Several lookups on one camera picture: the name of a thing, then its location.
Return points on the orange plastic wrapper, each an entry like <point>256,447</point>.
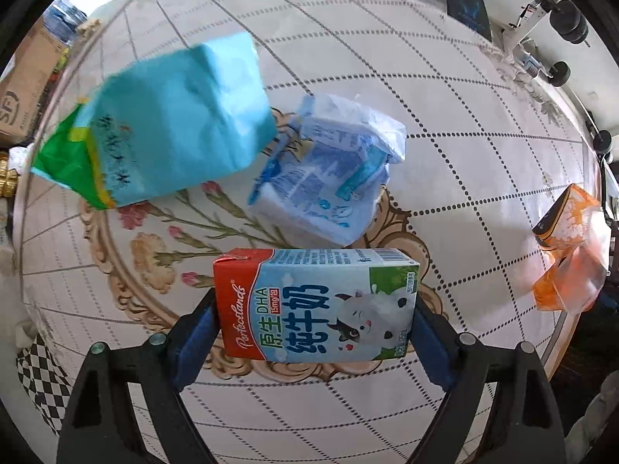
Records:
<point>575,261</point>

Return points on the quilted floral table cover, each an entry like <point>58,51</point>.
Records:
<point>459,179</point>

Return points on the golden vase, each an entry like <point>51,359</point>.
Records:
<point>7,174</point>

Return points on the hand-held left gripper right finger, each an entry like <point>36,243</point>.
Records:
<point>433,348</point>

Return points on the cardboard box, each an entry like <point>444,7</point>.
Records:
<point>24,87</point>

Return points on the barbell with black plates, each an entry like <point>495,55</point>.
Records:
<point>570,22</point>

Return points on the black weight bench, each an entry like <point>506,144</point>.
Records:
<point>466,7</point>

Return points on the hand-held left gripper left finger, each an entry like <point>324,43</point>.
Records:
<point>196,343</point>

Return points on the teal green snack bag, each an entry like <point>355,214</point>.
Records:
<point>183,116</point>

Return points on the red blue milk carton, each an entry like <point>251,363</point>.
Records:
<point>314,309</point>

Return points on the short barbell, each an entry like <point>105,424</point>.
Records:
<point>560,73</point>

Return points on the golden ornament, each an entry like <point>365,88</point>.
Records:
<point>89,25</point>

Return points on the blue white tissue pack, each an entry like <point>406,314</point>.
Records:
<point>319,179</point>

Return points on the black white checkered cloth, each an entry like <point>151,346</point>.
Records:
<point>38,382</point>

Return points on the long floor barbell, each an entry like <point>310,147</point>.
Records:
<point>602,141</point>

